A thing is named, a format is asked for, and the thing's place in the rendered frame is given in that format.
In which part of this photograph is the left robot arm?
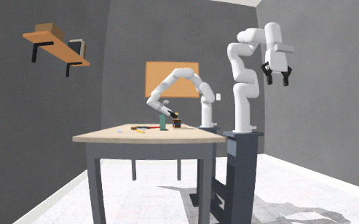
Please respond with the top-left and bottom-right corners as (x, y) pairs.
(227, 23), (294, 133)

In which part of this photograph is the brown wooden slotted block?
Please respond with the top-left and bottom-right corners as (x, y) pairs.
(173, 120), (181, 128)

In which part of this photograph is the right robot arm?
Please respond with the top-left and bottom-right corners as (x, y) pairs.
(147, 68), (217, 127)

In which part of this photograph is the teal flat bar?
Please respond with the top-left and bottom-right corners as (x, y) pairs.
(159, 114), (166, 131)

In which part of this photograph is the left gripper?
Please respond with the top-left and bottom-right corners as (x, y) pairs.
(261, 48), (292, 87)

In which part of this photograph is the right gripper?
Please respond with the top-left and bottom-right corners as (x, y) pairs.
(160, 106), (178, 119)

